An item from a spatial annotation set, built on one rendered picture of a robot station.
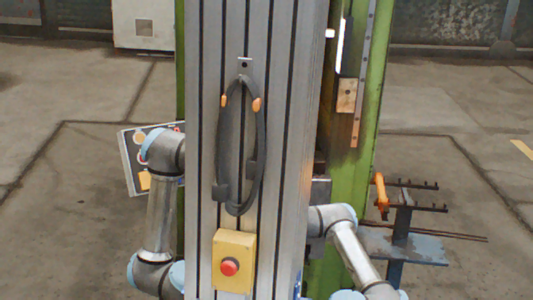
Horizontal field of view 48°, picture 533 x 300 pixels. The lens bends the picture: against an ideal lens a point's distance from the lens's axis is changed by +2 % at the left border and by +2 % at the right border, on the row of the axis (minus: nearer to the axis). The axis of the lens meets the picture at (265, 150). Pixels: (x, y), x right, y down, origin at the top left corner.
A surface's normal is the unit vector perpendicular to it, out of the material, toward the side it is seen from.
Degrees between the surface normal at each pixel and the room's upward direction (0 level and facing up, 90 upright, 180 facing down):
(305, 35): 90
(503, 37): 90
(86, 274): 0
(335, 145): 90
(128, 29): 90
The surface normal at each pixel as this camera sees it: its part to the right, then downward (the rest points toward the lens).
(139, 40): 0.00, 0.41
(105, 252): 0.06, -0.91
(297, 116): -0.22, 0.39
